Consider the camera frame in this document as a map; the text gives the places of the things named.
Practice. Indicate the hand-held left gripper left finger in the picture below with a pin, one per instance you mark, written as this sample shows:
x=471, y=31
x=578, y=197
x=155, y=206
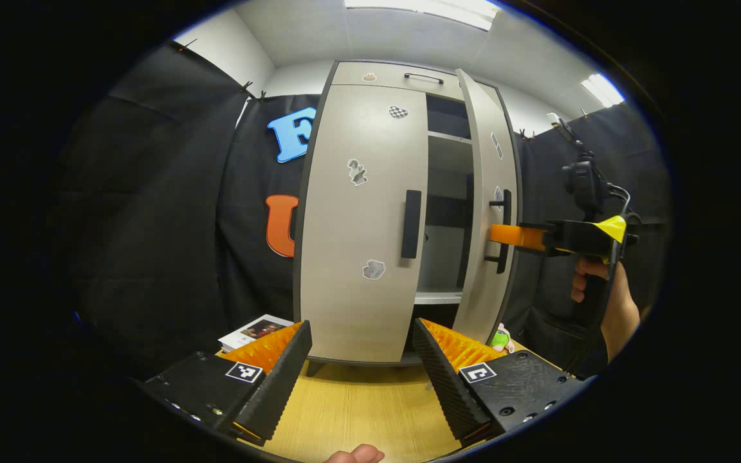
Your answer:
x=280, y=386

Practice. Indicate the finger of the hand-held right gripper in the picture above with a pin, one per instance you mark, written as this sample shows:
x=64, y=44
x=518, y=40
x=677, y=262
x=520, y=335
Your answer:
x=515, y=236

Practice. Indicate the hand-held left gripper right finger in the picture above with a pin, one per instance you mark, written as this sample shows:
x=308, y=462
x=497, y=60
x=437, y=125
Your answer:
x=444, y=379

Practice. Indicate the beige double-door shoe cabinet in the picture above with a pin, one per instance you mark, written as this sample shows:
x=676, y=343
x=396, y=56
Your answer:
x=448, y=257

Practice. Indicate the beige shoe cabinet door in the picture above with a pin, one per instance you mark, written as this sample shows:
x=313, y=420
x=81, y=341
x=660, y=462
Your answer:
x=357, y=225
x=481, y=302

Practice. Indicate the white cabinet shelf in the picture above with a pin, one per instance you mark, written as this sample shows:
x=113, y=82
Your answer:
x=448, y=137
x=438, y=298

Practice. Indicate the white photo book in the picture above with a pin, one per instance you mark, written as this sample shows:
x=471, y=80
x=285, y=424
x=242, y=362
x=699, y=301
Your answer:
x=251, y=333

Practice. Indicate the green plush toy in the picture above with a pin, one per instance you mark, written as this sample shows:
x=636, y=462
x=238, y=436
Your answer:
x=500, y=339

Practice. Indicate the black backdrop cloth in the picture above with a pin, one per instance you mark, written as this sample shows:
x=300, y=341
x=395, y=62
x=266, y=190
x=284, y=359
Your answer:
x=152, y=225
x=640, y=148

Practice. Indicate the ceiling light panel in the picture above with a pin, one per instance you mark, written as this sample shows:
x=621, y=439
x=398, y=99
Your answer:
x=428, y=8
x=602, y=90

